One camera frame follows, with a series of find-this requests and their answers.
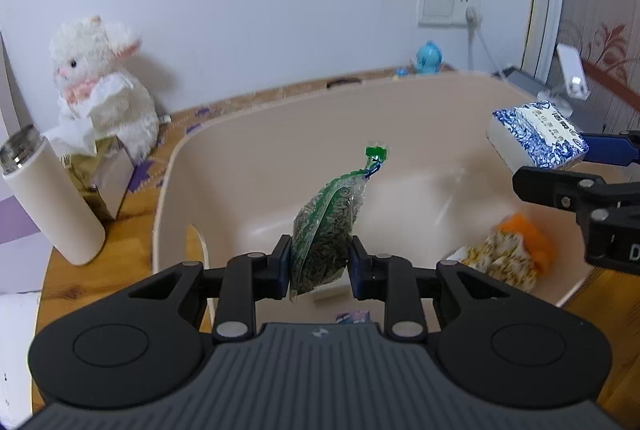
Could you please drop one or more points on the beige plastic basin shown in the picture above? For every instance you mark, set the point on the beige plastic basin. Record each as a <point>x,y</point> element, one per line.
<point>280,149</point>

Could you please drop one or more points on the clear bag of green seeds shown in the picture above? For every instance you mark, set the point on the clear bag of green seeds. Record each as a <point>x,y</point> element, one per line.
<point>325,230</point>

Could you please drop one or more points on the white charger plug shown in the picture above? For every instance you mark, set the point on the white charger plug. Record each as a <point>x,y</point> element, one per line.
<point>473,15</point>

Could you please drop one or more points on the blue toy figure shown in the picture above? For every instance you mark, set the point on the blue toy figure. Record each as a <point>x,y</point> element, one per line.
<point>427,58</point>

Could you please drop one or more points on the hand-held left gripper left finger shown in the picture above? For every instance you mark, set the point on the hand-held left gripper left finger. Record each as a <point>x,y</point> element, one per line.
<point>284,260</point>

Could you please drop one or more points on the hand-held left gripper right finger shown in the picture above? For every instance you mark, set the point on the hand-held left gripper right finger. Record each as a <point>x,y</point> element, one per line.
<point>356,265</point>

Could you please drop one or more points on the white thermos bottle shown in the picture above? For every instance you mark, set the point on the white thermos bottle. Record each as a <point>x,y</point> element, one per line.
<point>50,205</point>

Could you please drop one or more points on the small purple printed packet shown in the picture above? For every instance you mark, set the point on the small purple printed packet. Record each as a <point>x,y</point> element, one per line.
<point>352,317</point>

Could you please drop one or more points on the yellow orange snack packet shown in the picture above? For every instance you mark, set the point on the yellow orange snack packet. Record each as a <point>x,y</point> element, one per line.
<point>515,255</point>

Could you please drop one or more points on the white clip holder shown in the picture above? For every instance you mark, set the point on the white clip holder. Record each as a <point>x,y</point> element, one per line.
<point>572,69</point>

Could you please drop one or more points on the brown tissue box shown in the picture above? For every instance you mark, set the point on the brown tissue box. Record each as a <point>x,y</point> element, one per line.
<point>107,175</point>

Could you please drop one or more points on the white wall socket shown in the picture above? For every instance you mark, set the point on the white wall socket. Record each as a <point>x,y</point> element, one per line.
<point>442,4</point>

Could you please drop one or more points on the white plush rabbit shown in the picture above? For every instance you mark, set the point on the white plush rabbit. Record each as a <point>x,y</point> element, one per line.
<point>110,94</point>

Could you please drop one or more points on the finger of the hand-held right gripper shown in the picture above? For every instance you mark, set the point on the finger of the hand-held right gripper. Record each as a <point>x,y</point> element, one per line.
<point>612,149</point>
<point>550,186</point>

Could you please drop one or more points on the blue and white tissue pack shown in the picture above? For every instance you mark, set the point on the blue and white tissue pack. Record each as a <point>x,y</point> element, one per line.
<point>535,134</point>

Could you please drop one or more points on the grey flat device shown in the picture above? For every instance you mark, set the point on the grey flat device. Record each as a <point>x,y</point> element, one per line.
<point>530,82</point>

